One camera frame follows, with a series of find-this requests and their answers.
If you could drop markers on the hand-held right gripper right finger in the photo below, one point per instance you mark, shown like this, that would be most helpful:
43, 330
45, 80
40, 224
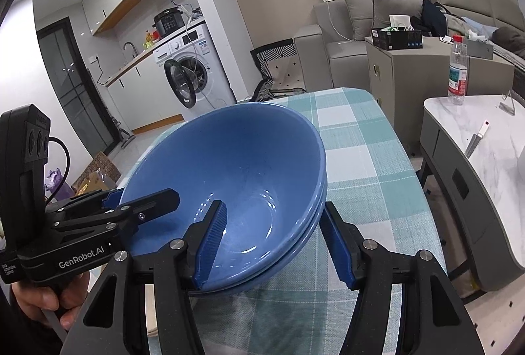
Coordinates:
336, 252

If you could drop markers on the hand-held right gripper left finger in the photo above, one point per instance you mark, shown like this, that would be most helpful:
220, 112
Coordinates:
211, 244

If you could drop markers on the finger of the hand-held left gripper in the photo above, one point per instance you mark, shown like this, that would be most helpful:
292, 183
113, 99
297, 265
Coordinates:
110, 199
156, 201

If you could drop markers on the person's left hand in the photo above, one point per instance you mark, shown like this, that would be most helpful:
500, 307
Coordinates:
33, 297

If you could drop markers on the patterned brown board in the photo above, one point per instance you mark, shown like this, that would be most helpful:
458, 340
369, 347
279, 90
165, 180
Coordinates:
100, 166

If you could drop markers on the purple bag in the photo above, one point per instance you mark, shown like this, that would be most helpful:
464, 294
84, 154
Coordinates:
55, 178

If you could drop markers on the upright vacuum cleaner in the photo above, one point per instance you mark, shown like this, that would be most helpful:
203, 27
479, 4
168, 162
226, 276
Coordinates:
125, 133

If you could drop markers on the white lower kitchen cabinets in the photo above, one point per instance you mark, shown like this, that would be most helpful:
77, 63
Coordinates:
139, 100

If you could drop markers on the white washing machine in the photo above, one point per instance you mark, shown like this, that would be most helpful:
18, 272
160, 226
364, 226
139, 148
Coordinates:
213, 68

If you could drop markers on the kitchen faucet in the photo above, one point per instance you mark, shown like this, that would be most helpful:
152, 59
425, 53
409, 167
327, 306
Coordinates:
135, 51

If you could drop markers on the yellow kitchen item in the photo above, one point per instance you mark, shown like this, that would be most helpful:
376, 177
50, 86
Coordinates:
149, 40

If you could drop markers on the knife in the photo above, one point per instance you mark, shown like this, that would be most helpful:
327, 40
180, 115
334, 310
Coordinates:
475, 139

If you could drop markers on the black pressure cooker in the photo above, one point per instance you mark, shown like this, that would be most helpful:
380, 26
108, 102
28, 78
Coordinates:
168, 22

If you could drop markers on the white marble table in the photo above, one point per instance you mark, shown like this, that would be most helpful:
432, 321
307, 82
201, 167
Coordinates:
459, 121

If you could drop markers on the black patterned chair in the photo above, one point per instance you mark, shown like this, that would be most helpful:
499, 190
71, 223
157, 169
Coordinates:
279, 68

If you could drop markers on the grey side cabinet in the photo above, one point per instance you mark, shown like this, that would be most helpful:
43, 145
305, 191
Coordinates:
406, 84

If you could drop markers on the grey sofa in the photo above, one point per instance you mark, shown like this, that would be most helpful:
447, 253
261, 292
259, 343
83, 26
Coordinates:
311, 55

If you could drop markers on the clear water bottle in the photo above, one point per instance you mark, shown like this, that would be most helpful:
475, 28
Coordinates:
457, 76

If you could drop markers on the black box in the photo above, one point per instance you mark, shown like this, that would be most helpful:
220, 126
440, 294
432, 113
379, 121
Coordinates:
398, 40

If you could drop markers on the small metal stand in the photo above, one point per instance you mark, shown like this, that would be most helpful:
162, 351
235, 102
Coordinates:
507, 107

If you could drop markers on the small white box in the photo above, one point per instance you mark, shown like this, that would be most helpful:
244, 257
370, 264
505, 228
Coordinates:
400, 20

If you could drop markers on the grey cushion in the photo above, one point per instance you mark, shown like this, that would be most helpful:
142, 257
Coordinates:
357, 10
393, 6

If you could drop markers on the grey tissue box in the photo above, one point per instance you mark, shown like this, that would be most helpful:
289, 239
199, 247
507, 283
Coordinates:
480, 48

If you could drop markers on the dark clothing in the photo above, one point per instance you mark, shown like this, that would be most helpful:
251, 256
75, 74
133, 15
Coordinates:
432, 16

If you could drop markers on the grey blanket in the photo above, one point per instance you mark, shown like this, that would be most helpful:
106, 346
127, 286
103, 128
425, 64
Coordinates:
508, 35

